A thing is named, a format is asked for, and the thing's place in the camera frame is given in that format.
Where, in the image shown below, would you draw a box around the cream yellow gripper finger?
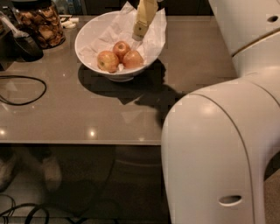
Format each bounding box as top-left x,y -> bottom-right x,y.
132,0 -> 158,41

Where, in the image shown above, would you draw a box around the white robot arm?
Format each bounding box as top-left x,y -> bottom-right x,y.
161,0 -> 280,224

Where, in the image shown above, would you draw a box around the white ceramic bowl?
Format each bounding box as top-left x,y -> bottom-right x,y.
74,10 -> 166,83

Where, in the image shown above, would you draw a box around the left red yellow apple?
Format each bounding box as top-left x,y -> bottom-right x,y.
97,51 -> 119,73

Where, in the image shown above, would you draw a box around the small white items behind bowl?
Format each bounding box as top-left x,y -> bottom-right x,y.
60,17 -> 79,29

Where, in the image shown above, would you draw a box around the white crumpled paper liner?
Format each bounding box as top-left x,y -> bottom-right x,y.
78,1 -> 168,73

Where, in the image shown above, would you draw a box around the glass jar of dried chips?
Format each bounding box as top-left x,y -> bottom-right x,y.
11,0 -> 66,49

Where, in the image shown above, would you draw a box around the white shoe under table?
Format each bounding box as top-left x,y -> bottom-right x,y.
42,157 -> 62,192

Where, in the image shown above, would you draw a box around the black scoop with clear handle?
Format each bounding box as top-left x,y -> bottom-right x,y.
0,13 -> 44,62

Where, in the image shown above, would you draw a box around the black cable loop on table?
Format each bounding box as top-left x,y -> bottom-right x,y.
0,74 -> 48,107

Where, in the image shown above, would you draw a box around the black cables on floor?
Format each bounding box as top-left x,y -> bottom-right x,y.
0,180 -> 121,224

